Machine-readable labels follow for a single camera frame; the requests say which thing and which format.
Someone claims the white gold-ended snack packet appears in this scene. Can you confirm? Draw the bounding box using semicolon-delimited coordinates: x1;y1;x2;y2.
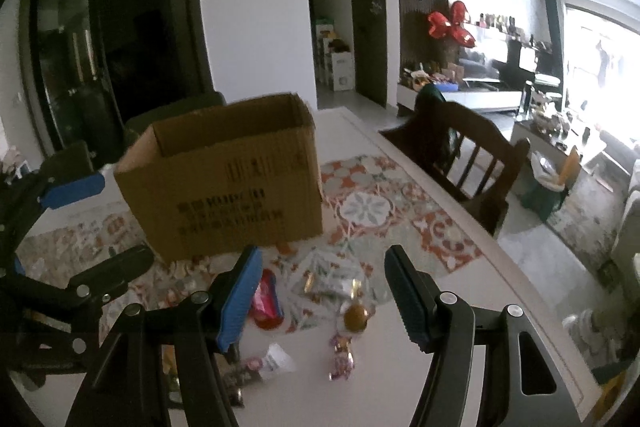
303;257;366;300

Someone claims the dark upholstered chair back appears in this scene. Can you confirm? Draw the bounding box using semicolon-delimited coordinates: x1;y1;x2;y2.
126;91;226;134

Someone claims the red balloon dog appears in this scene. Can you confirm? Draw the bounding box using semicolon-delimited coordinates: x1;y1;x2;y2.
427;0;475;49

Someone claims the white low tv cabinet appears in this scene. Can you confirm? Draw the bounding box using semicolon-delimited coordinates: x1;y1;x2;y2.
397;81;522;113

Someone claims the green bin with bag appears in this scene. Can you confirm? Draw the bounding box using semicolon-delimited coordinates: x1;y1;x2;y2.
521;147;582;222

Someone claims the red snack packet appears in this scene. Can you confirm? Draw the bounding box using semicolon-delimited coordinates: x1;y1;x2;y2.
250;269;284;331

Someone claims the white box in hallway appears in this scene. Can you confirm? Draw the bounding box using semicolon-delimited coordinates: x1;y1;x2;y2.
326;52;355;92

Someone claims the brown round wrapped snack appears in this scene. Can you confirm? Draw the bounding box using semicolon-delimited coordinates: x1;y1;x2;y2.
343;303;370;335

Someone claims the white and dark snack sachet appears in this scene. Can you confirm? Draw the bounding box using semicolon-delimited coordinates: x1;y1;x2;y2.
221;343;297;407

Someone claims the purple candy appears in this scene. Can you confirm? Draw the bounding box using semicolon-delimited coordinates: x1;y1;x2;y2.
329;334;355;381

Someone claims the brown cardboard box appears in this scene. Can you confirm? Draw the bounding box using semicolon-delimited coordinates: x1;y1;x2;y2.
114;93;323;262

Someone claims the dark wooden chair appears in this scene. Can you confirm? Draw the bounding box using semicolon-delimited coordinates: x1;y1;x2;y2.
381;84;530;236

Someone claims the patterned floral table mat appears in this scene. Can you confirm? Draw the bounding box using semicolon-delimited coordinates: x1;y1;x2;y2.
17;155;483;333

